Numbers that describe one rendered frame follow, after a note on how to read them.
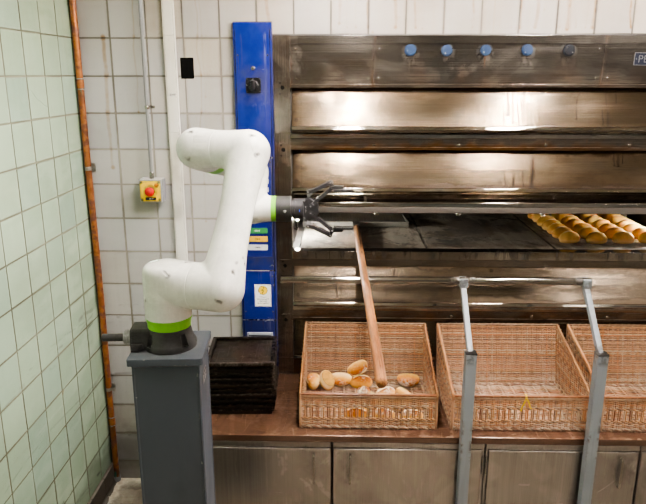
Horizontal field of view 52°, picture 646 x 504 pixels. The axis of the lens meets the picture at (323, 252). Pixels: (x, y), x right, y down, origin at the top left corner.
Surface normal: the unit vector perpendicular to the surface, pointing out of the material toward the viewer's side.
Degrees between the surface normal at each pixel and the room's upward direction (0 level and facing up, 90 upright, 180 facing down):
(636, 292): 70
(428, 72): 90
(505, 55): 90
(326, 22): 90
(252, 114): 90
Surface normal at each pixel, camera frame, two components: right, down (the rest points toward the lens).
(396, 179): -0.02, -0.08
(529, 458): -0.03, 0.27
